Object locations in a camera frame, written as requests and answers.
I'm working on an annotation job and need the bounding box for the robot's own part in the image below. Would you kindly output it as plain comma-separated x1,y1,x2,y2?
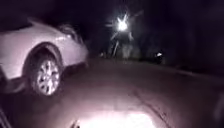
70,120,82,128

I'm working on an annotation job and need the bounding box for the street lamp pole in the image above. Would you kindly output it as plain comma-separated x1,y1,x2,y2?
110,13,134,60

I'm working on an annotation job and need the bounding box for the dark asphalt road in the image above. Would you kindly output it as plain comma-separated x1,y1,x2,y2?
0,57,224,128

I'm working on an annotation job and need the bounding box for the white car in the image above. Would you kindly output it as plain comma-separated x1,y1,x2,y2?
0,17,90,98

